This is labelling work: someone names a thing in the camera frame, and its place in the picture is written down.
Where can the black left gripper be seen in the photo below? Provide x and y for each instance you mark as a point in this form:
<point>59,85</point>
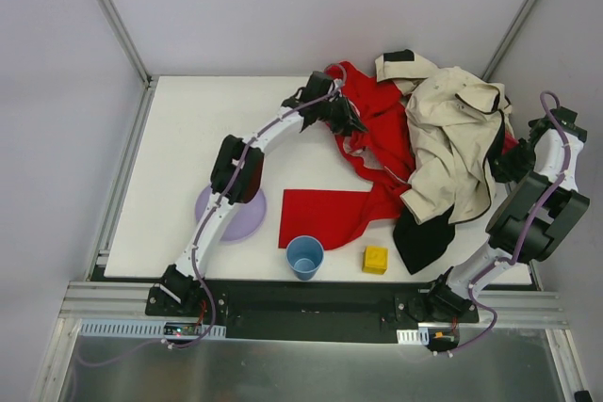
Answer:
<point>337,113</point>

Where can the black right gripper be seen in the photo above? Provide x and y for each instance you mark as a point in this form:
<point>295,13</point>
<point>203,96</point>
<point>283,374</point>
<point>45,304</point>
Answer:
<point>511,163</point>

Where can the red cloth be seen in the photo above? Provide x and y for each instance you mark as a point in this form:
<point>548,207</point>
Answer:
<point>382,156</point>

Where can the cream and black jacket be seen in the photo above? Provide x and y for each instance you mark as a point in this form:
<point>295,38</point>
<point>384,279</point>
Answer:
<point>457,123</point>

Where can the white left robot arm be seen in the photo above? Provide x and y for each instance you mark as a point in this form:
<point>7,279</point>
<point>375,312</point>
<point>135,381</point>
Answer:
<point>235,179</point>

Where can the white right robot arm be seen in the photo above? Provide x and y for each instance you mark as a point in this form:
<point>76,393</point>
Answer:
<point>538,214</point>

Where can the blue plastic cup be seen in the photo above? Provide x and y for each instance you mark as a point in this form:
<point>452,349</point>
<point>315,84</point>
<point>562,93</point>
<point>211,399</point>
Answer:
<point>304,255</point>

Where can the yellow toy cube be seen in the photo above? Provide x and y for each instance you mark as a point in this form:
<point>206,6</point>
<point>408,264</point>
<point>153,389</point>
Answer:
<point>375,260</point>

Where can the purple plastic plate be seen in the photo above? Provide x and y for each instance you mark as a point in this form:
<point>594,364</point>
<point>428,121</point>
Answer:
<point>245,223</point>

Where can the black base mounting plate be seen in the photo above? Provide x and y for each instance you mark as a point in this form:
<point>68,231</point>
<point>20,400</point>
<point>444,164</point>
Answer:
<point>347,312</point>

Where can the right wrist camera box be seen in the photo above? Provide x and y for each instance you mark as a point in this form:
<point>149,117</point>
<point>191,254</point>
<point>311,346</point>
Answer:
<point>566,118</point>

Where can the right aluminium frame post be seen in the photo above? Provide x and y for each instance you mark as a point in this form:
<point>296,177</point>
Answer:
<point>510,35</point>

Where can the aluminium frame post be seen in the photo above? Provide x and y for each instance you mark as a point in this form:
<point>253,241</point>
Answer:
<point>124,39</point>
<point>510,35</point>

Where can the left aluminium frame post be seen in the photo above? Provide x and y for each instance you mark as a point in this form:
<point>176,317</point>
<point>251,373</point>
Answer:
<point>124,39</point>

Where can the aluminium front rail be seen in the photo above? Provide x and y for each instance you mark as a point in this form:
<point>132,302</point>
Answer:
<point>510,309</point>

